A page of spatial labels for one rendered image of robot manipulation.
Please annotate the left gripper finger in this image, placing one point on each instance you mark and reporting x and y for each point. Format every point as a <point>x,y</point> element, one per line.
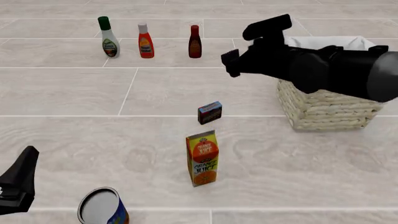
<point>23,170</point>

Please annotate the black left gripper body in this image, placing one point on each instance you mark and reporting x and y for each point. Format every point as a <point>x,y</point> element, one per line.
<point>14,201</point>

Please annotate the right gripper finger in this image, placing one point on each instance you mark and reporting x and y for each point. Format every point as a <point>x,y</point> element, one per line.
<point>233,71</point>
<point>230,55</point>

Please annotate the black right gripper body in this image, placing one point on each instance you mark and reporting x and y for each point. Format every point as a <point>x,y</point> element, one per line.
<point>267,58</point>

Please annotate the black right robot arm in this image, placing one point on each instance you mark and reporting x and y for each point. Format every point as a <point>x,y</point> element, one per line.
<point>345,70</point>

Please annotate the white cloth basket lining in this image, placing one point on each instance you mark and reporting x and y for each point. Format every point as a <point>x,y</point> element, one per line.
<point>311,42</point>

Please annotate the chocolate pudding box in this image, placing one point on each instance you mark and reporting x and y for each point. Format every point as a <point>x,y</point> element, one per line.
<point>210,114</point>

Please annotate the pale wicker basket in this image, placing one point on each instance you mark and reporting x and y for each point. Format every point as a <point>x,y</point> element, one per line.
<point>326,112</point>

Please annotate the black plate on stalk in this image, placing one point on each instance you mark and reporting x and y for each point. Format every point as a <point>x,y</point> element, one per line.
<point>267,26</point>

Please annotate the dark red sauce bottle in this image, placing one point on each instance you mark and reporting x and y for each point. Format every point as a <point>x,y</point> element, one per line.
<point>194,46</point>

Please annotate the orange bottle grey cap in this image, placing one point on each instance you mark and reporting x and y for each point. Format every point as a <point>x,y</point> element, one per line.
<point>145,46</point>

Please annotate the blue printed tin can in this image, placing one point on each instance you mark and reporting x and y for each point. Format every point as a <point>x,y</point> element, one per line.
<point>102,207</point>

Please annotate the orange juice carton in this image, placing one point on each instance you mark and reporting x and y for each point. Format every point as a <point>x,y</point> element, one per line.
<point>202,161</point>

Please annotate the white bottle green cap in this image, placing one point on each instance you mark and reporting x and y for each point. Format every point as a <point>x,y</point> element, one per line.
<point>110,44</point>

